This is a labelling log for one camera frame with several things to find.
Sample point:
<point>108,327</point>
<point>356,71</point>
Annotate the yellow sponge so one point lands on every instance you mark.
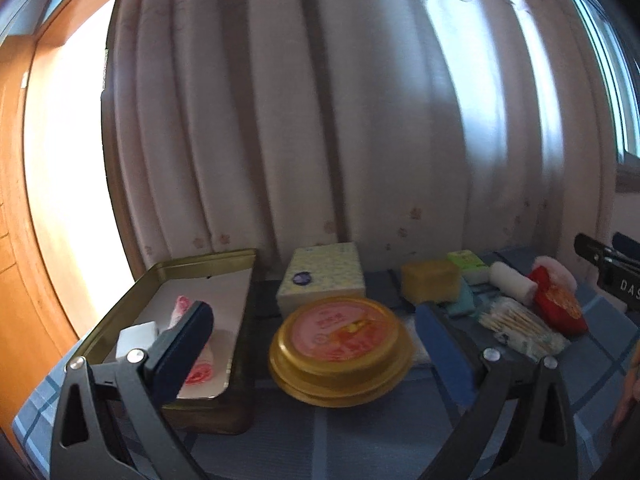
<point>430,280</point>

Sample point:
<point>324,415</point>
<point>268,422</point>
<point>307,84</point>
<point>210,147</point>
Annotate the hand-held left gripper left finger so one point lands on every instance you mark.
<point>185,345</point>

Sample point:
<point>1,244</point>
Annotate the blue checked tablecloth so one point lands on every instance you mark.
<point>350,440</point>

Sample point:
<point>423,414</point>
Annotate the gold tin box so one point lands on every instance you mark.
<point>210,417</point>

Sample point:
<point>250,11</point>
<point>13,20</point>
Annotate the window frame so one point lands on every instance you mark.
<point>610,60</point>

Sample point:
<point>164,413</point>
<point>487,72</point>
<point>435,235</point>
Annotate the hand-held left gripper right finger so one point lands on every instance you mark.
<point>447,355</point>

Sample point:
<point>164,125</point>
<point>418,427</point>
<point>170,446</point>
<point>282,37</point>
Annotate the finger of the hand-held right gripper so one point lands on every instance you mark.
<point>620,275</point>

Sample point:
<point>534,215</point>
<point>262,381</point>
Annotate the white paper liner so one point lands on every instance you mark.
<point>225,295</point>

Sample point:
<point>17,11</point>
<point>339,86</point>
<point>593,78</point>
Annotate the person's right forearm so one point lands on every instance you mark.
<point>631,390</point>

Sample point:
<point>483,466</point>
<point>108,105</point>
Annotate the red fabric pouch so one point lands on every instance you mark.
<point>560,310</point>

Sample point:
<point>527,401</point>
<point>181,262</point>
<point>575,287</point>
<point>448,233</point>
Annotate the white floral curtain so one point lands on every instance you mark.
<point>350,110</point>

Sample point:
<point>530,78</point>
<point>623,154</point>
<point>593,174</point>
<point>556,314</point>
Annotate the pink and white towel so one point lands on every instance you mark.
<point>205,370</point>

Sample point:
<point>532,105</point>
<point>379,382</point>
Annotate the bag of cotton swabs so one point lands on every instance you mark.
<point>515,325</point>

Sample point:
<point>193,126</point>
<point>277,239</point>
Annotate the small white box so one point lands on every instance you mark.
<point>135,335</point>

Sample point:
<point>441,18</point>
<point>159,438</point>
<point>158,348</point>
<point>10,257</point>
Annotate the white bandage roll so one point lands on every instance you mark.
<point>510,280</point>

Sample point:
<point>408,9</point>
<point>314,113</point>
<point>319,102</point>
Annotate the patterned tissue pack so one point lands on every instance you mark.
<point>325,270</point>

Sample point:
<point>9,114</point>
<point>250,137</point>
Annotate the teal sponge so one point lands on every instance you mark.
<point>460,302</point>

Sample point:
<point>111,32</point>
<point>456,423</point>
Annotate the wooden door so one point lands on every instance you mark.
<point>15,260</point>

